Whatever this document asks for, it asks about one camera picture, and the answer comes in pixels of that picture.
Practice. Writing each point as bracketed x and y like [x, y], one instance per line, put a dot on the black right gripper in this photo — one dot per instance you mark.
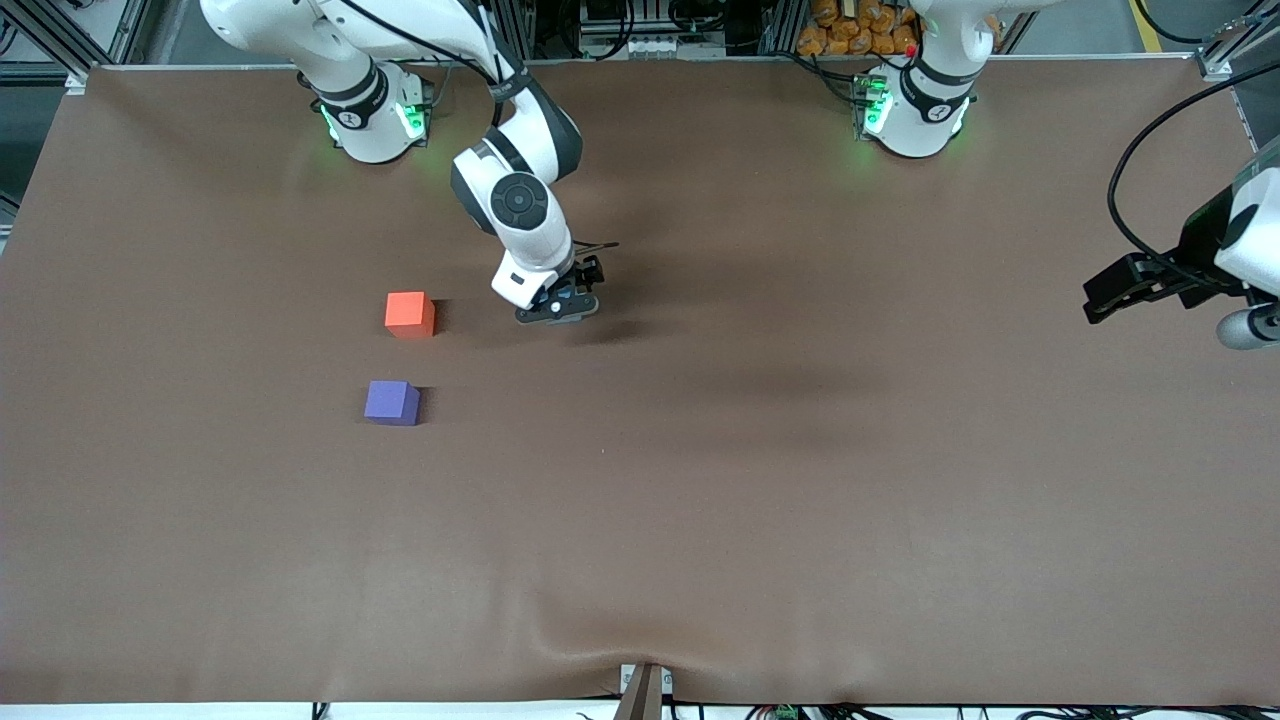
[581, 275]

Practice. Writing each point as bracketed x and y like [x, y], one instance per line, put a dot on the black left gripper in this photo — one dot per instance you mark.
[1203, 242]

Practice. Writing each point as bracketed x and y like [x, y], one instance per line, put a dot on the light blue foam block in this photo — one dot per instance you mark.
[562, 303]

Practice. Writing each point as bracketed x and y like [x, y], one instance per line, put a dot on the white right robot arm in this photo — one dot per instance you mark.
[520, 205]

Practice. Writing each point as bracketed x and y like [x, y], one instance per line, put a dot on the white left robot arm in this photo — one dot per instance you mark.
[920, 110]

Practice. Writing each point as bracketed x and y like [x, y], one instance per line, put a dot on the orange foam block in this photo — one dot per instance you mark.
[409, 314]

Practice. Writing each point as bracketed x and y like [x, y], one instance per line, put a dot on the purple foam block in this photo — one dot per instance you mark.
[391, 402]

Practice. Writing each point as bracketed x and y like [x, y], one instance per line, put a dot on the white power strip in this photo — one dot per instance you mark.
[660, 46]

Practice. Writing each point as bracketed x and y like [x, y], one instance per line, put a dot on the pile of orange packaged items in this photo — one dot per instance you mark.
[850, 25]

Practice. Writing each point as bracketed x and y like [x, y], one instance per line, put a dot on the brown post with bracket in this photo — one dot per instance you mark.
[642, 695]

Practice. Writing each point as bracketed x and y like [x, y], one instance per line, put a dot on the aluminium frame profile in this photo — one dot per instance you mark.
[60, 35]

